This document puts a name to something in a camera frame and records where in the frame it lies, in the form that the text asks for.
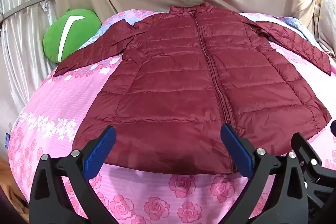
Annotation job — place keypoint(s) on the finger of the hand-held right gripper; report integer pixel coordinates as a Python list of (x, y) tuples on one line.
[(312, 150), (333, 127)]

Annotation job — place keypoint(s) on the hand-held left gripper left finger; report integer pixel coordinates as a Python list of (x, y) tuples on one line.
[(101, 150)]

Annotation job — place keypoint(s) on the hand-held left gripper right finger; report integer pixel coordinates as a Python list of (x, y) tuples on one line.
[(237, 150)]

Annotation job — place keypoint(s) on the maroon puffer jacket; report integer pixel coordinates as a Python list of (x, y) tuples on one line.
[(170, 82)]

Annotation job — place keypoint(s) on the pink floral bed sheet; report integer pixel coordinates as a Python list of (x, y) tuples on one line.
[(78, 92)]

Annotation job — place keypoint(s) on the orange cloth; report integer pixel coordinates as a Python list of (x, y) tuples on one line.
[(10, 182)]

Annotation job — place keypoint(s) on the cream floral curtain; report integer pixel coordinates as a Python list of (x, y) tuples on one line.
[(325, 16)]

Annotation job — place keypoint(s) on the green plush pillow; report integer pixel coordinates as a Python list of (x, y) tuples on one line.
[(81, 29)]

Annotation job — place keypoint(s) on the white satin curtain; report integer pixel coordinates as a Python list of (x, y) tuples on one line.
[(23, 43)]

